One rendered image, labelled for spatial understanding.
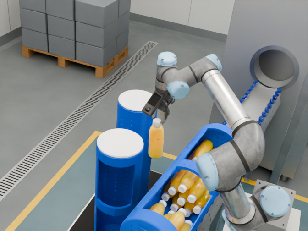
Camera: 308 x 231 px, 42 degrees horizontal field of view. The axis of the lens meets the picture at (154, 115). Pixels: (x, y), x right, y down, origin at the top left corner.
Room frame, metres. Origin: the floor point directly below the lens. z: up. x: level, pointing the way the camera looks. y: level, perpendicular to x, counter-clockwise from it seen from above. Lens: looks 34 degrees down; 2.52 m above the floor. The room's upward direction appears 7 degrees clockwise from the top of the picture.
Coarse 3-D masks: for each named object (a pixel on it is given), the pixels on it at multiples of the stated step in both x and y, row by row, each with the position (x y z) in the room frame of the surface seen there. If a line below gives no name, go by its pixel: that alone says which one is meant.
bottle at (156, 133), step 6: (156, 126) 1.47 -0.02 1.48; (162, 126) 1.50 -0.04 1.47; (150, 132) 1.47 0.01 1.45; (156, 132) 1.46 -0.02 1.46; (162, 132) 1.47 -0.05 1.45; (150, 138) 1.47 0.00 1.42; (156, 138) 1.46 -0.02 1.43; (162, 138) 1.47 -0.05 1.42; (150, 144) 1.47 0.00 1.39; (156, 144) 1.46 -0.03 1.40; (162, 144) 1.47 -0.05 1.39; (150, 150) 1.47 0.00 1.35; (156, 150) 1.46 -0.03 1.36; (162, 150) 1.48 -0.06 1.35; (150, 156) 1.46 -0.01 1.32; (156, 156) 1.46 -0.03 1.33
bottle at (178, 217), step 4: (176, 212) 1.31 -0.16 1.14; (180, 212) 1.31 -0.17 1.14; (172, 216) 1.28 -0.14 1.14; (176, 216) 1.28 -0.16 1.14; (180, 216) 1.28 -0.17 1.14; (184, 216) 1.30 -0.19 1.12; (172, 220) 1.25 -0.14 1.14; (176, 220) 1.25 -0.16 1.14; (180, 220) 1.26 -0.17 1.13; (184, 220) 1.29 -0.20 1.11; (176, 224) 1.24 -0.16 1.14; (180, 224) 1.25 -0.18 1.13; (176, 228) 1.22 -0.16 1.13; (180, 228) 1.24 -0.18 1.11
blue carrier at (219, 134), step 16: (208, 128) 1.90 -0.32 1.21; (224, 128) 1.89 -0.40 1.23; (192, 144) 1.74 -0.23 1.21; (176, 160) 1.61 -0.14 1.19; (160, 192) 1.53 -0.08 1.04; (144, 208) 1.39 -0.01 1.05; (208, 208) 1.40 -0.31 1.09; (128, 224) 1.18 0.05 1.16; (144, 224) 1.15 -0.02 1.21; (160, 224) 1.14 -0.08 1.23; (192, 224) 1.37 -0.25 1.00
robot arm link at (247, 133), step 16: (192, 64) 1.38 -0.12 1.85; (208, 64) 1.36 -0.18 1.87; (208, 80) 1.29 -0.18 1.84; (224, 80) 1.29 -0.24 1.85; (224, 96) 1.21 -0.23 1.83; (224, 112) 1.17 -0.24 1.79; (240, 112) 1.14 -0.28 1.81; (240, 128) 1.08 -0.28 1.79; (256, 128) 1.07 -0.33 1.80; (240, 144) 1.01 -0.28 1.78; (256, 144) 1.02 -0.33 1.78; (256, 160) 0.99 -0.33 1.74
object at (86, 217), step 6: (150, 174) 2.65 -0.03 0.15; (156, 174) 2.66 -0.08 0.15; (162, 174) 2.67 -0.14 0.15; (150, 180) 2.57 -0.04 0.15; (156, 180) 2.58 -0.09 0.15; (150, 186) 2.50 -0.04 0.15; (90, 204) 2.22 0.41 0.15; (84, 210) 2.15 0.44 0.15; (90, 210) 2.15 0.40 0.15; (78, 216) 2.08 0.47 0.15; (84, 216) 2.09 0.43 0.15; (90, 216) 2.10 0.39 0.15; (78, 222) 2.03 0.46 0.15; (84, 222) 2.03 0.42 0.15; (90, 222) 2.04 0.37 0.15; (72, 228) 1.96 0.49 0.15; (78, 228) 1.97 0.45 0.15; (84, 228) 1.98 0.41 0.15; (90, 228) 1.98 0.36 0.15
